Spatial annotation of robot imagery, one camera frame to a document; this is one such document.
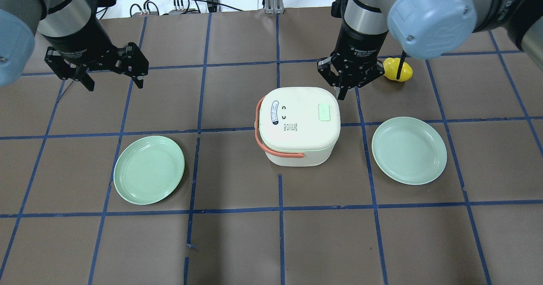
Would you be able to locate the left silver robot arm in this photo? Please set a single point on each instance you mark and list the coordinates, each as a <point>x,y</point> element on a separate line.
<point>21,20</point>

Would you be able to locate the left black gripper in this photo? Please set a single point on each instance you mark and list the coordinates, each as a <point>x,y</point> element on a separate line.
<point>85,41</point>

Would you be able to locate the green plate near left arm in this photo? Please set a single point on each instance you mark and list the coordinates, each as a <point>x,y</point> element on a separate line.
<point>149,170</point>

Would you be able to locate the usb hub with cables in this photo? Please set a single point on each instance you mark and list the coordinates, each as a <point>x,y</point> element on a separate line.
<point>151,9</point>

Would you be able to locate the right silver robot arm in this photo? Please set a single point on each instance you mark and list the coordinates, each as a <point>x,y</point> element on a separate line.
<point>425,29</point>

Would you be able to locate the green plate near right arm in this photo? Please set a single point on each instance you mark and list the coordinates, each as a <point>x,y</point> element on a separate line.
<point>409,151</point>

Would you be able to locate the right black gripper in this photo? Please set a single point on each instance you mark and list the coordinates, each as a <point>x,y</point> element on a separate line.
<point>358,45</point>

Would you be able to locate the white rice cooker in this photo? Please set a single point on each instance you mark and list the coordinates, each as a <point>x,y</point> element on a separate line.
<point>297,126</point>

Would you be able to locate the yellow toy lemon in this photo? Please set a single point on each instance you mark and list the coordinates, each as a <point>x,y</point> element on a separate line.
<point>393,71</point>

